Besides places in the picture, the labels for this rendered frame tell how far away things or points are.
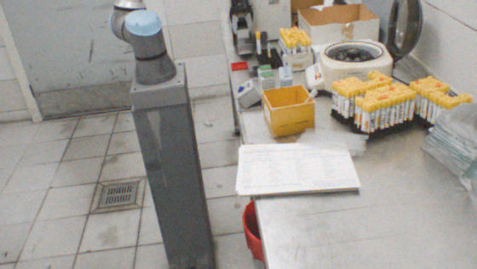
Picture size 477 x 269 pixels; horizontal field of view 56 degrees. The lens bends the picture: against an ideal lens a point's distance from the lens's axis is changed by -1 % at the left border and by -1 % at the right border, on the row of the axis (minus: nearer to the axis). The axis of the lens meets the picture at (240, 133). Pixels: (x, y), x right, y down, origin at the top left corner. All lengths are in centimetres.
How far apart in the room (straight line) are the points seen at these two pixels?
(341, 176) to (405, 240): 24
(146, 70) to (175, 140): 28
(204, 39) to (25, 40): 128
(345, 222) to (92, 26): 272
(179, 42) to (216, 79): 41
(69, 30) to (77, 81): 40
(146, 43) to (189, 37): 191
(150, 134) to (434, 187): 99
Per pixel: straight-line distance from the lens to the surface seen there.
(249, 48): 194
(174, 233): 197
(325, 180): 115
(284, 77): 150
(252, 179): 117
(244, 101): 151
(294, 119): 134
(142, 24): 157
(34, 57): 365
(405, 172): 123
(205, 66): 356
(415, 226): 108
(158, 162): 175
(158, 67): 161
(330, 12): 209
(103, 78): 359
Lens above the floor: 159
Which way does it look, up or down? 31 degrees down
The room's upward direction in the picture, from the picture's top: 6 degrees counter-clockwise
